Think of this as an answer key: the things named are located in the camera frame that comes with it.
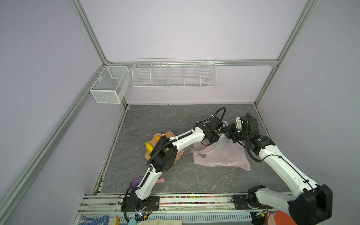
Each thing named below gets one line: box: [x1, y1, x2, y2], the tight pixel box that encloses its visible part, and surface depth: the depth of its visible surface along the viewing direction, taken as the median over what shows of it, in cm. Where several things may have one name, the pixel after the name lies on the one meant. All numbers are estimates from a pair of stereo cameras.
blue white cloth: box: [78, 215, 111, 225], surface depth 70 cm
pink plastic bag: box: [190, 133, 251, 171], surface depth 79 cm
